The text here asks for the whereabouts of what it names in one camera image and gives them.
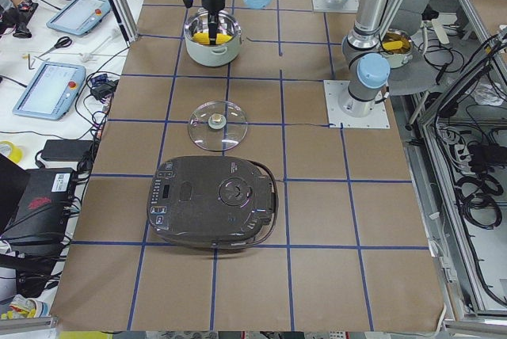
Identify black laptop computer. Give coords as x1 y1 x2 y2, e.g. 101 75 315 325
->
1 155 77 250

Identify blue teach pendant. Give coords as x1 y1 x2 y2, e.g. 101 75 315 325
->
13 61 86 120
46 0 111 36

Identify grey office chair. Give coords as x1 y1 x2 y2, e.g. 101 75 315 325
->
380 0 435 96

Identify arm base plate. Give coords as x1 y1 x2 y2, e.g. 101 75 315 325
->
323 80 390 129
310 0 360 13

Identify far blue teach pendant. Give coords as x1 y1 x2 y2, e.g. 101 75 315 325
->
46 0 111 36

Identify pale green electric pot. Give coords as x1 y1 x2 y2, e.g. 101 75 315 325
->
184 8 242 67

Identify black rice cooker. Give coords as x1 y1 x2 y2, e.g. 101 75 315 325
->
147 156 279 249

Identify black scissors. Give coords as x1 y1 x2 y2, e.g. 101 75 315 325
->
39 36 73 57

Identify near blue teach pendant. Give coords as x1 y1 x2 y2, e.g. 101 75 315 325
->
13 61 86 120

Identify glass pot lid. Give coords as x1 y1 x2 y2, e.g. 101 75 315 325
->
187 101 249 152

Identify yellow tape roll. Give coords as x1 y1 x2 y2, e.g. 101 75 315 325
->
0 141 23 164

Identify yellow plastic corn cob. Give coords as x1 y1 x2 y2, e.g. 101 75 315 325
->
192 32 233 45

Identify black power adapter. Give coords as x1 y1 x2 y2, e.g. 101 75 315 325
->
35 139 93 168

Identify steel bowl on chair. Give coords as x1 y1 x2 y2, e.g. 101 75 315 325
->
380 29 414 69

